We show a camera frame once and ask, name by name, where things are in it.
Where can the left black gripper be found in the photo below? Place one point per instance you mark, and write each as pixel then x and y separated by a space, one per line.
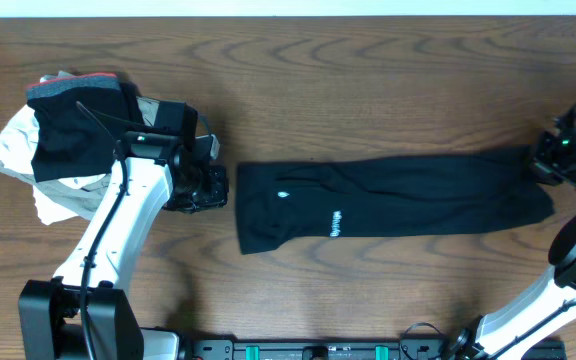
pixel 216 195

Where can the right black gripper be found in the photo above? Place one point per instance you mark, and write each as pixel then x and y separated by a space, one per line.
pixel 545 169

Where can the black t-shirt with logo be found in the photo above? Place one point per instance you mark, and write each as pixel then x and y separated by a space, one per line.
pixel 387 197

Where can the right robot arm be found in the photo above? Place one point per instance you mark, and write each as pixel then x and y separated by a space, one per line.
pixel 550 302

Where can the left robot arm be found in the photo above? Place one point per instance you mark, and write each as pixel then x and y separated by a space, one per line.
pixel 83 312

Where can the folded white garment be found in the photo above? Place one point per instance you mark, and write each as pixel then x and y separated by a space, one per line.
pixel 55 200

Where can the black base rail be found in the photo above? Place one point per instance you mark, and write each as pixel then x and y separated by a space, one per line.
pixel 422 347

